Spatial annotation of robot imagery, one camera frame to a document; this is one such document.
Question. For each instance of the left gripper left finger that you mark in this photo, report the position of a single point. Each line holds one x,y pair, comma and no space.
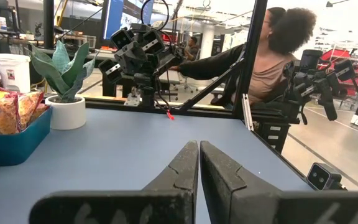
172,205

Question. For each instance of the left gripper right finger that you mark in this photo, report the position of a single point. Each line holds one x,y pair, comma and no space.
228,199

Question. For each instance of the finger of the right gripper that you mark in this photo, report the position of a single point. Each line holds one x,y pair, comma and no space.
121,39
154,42

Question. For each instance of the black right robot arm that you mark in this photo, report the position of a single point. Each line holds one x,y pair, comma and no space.
148,90

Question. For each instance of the computer monitor blue screen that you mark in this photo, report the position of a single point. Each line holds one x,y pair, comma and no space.
126,15

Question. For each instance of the person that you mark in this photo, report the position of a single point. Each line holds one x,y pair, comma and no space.
193,46
272,62

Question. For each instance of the green snake plant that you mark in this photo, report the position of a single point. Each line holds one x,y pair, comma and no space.
64,68

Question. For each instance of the black control box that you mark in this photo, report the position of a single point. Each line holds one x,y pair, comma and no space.
272,137

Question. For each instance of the white plant pot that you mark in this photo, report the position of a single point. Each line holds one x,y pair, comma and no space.
67,113

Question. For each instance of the white plastic bucket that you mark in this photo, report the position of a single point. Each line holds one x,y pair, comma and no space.
12,71

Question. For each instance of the blue plastic bin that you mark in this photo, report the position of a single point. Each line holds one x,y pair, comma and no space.
14,146

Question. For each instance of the red covered table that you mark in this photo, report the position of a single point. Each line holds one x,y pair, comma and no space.
337,54

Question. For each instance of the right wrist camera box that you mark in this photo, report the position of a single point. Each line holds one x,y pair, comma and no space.
110,71

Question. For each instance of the black camera stand pole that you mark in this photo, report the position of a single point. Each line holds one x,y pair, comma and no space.
48,23

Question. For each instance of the table-level camera box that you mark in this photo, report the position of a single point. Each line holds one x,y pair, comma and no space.
322,177

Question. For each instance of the black aluminium table frame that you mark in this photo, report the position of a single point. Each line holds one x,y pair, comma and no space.
250,46

